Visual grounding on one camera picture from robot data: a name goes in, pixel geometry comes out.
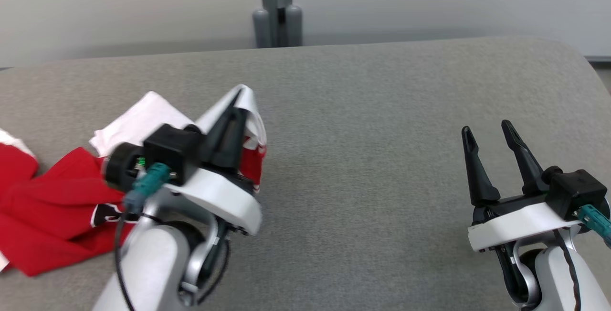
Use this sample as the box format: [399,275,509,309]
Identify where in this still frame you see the teal plug black cable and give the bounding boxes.
[113,162,172,311]
[554,204,611,311]

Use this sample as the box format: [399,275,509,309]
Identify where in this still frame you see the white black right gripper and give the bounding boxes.
[461,119,584,254]

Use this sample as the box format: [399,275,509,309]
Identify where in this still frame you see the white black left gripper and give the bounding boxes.
[165,89,263,236]

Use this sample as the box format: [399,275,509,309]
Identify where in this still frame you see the teal plug black right cable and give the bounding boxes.
[554,204,611,311]

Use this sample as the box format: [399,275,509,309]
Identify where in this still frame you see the grey partition post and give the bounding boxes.
[252,0,304,49]

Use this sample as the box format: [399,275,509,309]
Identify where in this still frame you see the teal plug black left cable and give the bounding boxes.
[113,162,172,311]

